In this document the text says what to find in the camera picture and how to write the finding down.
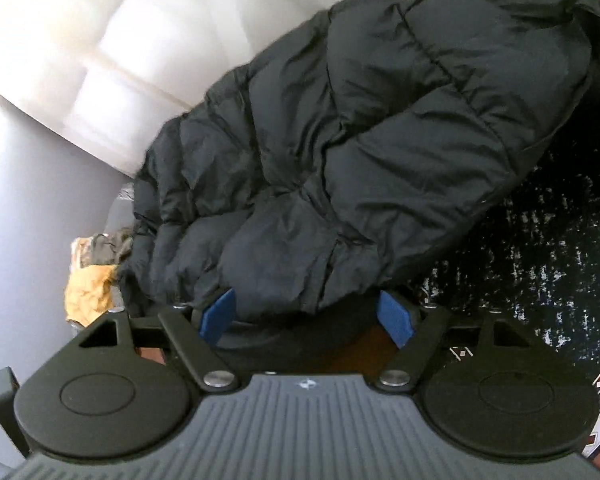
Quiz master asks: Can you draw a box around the yellow crumpled cloth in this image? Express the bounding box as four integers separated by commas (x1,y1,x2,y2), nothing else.
64,226,133,330

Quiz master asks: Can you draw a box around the black puffer jacket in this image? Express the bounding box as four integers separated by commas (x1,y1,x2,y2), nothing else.
119,0,600,322

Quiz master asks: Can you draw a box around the white sheer curtain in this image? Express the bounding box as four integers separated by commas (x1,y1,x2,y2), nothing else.
0,0,339,174

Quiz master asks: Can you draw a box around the dark patterned rug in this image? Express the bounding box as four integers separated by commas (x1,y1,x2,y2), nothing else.
404,154,600,461

